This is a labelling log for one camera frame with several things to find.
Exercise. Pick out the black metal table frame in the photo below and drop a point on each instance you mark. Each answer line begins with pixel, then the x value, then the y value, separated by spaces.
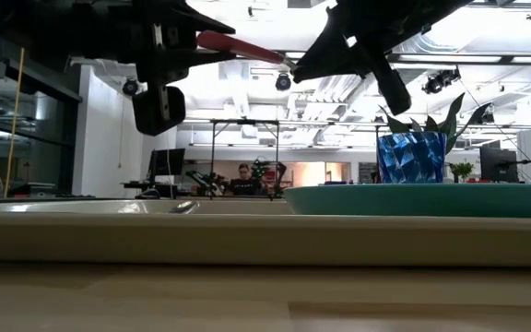
pixel 245 122

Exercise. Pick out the dark glass-front cabinet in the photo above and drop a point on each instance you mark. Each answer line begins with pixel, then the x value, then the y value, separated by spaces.
pixel 39 152

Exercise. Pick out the black ceiling light cluster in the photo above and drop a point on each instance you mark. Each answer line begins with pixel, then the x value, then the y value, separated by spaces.
pixel 441 81

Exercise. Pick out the teal plate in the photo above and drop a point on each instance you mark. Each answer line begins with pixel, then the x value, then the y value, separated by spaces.
pixel 422 200

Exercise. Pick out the background black robot arm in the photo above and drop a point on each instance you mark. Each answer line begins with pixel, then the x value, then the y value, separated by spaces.
pixel 265 168
pixel 205 182

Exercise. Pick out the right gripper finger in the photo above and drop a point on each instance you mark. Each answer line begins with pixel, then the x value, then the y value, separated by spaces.
pixel 327 62
pixel 394 92

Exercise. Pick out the small green potted plant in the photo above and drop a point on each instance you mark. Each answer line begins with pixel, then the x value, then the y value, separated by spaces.
pixel 462 170

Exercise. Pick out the overhead LED light bar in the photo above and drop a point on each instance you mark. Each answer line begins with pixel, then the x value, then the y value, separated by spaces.
pixel 505 59

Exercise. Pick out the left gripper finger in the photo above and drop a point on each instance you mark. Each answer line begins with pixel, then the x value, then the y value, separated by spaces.
pixel 198 20
pixel 196 57

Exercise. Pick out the black computer monitor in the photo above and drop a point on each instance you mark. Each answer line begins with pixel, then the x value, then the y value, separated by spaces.
pixel 168 162
pixel 498 165

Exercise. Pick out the beige plastic tray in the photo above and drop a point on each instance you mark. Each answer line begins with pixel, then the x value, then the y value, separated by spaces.
pixel 155 240

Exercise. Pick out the snake plant in white pot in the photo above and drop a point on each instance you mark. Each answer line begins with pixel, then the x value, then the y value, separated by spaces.
pixel 450 120

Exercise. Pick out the blue faceted cup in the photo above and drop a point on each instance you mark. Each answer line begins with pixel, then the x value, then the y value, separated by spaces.
pixel 412 158

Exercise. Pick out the person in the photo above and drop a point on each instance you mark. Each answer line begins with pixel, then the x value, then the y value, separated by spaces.
pixel 244 184

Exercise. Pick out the black ceiling spotlight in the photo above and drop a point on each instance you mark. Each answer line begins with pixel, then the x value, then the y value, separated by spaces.
pixel 130 86
pixel 488 113
pixel 283 82

